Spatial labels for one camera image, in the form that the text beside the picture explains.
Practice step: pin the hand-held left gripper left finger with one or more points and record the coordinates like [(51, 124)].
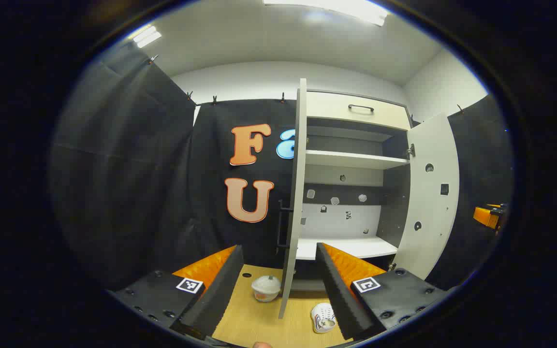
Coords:
[(220, 295)]

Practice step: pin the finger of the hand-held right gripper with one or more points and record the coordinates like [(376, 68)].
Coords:
[(484, 216)]

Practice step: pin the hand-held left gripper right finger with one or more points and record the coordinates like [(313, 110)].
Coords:
[(339, 295)]

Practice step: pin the white striped canvas shoe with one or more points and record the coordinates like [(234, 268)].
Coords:
[(321, 314)]

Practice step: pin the white grey shoe cabinet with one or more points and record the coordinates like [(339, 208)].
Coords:
[(351, 222)]

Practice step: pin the plain white shoe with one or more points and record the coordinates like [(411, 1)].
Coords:
[(265, 290)]

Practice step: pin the white cabinet shelf board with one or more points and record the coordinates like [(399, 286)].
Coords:
[(351, 247), (351, 159)]

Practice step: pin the metal door hinge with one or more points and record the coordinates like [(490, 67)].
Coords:
[(410, 151)]

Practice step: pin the cream cabinet drawer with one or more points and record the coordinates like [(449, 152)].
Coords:
[(331, 108)]

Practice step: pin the black backdrop cloth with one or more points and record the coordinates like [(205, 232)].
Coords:
[(481, 159), (128, 169)]

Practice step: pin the ceiling light panel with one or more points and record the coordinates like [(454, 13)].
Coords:
[(327, 7), (147, 36)]

